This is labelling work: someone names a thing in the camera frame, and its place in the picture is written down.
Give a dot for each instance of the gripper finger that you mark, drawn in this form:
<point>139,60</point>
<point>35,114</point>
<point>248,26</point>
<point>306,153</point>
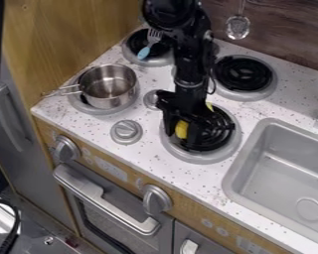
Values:
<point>197,134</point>
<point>168,124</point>

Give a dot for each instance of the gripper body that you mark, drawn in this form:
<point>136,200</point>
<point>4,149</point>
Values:
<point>189,104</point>

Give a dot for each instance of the yellow toy corn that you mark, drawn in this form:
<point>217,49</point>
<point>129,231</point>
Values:
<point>181,129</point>

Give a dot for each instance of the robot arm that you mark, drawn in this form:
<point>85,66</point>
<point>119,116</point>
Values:
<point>190,49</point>

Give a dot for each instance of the toy stove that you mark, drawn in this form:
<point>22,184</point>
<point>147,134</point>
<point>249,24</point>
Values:
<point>243,74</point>

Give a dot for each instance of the silver pot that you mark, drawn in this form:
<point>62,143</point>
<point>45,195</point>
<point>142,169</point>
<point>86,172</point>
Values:
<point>107,86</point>

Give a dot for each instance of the clear hanging spoon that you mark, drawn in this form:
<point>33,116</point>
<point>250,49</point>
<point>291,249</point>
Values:
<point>237,26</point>

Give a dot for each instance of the toy sink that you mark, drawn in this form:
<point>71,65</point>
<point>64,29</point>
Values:
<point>281,178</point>

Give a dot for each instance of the grey toy fridge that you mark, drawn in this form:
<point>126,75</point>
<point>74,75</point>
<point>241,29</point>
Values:
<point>20,155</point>

